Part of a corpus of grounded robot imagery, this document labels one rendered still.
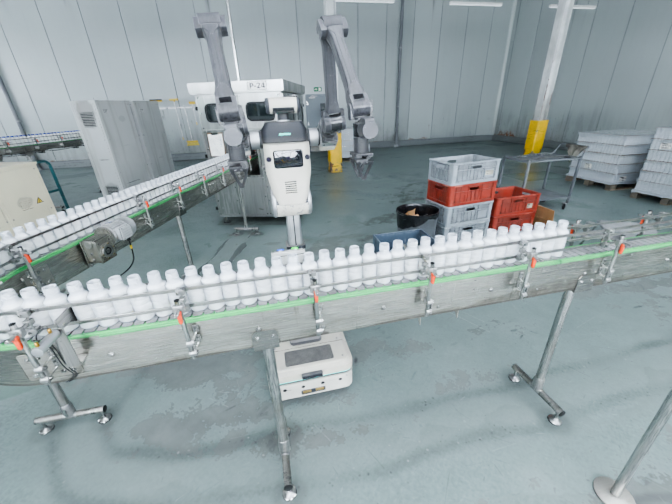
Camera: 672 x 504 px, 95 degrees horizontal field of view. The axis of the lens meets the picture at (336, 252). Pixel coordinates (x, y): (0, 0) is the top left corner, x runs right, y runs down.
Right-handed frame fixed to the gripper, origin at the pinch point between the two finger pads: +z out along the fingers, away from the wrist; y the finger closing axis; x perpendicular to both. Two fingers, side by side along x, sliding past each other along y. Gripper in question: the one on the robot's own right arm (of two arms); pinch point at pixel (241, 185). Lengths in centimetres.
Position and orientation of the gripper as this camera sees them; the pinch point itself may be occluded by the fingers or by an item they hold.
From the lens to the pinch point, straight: 120.3
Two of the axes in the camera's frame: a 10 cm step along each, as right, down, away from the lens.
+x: 9.7, -1.2, 1.9
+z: 0.3, 9.1, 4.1
